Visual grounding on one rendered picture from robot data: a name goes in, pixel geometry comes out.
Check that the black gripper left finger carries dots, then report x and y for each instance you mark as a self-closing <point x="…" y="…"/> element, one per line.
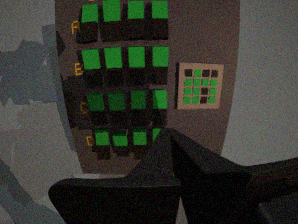
<point x="150" y="194"/>

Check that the dark brown switch panel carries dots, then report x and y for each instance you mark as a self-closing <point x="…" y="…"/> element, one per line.
<point x="130" y="68"/>

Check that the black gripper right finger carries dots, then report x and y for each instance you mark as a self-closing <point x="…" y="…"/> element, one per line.
<point x="215" y="190"/>

